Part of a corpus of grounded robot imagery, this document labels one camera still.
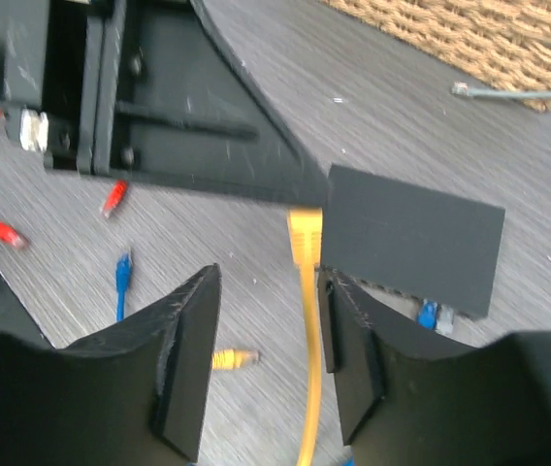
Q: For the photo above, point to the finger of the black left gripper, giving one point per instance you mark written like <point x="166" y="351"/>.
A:
<point x="181" y="110"/>

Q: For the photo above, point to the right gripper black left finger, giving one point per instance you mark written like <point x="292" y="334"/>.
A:
<point x="133" y="393"/>

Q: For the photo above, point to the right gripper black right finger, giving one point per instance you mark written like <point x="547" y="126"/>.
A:
<point x="409" y="396"/>

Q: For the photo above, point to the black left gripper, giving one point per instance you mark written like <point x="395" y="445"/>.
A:
<point x="42" y="61"/>

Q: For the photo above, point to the black network switch box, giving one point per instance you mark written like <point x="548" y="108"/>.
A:
<point x="416" y="240"/>

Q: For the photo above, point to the wicker basket with liner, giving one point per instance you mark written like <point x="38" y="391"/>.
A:
<point x="506" y="45"/>

